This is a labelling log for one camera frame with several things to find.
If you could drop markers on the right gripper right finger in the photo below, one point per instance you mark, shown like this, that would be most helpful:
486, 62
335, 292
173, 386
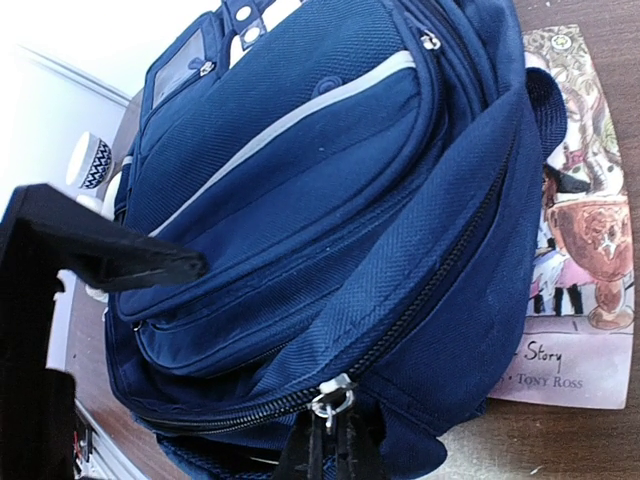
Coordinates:
357, 457

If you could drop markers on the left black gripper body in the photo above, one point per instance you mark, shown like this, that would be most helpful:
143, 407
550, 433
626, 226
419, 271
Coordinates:
37, 403

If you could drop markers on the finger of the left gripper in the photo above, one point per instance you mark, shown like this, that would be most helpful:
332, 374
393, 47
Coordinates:
43, 231

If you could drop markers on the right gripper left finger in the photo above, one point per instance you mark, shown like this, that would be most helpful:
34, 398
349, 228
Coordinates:
307, 453

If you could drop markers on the navy blue backpack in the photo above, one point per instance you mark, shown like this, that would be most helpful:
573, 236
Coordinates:
364, 179

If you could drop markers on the white patterned bowl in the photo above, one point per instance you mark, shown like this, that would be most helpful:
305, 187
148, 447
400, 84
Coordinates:
90, 163

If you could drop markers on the pink story book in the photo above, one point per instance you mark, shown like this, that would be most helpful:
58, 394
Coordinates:
576, 348

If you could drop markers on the front aluminium rail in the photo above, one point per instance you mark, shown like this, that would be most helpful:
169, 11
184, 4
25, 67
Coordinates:
119, 448

